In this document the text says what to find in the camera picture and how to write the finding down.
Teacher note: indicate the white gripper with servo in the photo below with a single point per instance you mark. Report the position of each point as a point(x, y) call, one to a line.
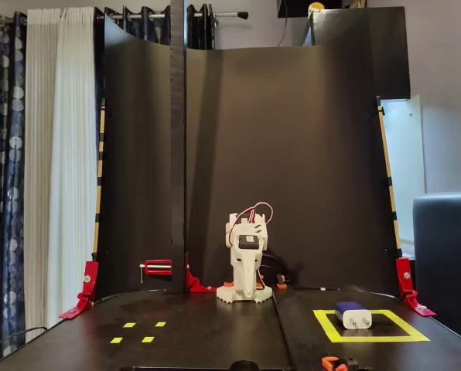
point(244, 267)

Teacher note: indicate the blue USB charger block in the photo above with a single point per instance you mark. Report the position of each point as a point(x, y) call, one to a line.
point(356, 318)

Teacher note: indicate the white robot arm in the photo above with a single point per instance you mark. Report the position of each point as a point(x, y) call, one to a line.
point(224, 294)

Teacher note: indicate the red screw clamp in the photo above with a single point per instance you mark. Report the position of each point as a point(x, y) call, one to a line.
point(159, 267)

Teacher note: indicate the orange black spring clamp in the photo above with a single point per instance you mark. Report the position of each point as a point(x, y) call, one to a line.
point(329, 364)

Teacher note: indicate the black backdrop sheet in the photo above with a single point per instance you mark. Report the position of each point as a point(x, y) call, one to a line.
point(292, 154)

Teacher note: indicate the yellow tape square outline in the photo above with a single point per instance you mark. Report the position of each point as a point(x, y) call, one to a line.
point(369, 339)

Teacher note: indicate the red desk edge clamp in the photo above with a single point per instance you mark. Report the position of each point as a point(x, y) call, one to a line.
point(91, 274)
point(402, 270)

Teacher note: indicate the yellow black striped stick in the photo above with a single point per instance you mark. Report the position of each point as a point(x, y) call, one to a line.
point(390, 181)
point(100, 174)

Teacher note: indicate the white cabinet door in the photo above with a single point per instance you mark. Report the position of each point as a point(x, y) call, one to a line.
point(404, 154)

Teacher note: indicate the white pleated curtain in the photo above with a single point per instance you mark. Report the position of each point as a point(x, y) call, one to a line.
point(60, 154)

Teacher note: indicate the silver curtain rod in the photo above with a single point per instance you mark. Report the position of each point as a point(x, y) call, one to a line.
point(226, 14)

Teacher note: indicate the dark blue patterned curtain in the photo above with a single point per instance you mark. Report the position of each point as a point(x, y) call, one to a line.
point(137, 23)
point(8, 154)

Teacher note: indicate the yellow round object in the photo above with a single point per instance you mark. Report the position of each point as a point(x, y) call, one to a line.
point(315, 5)

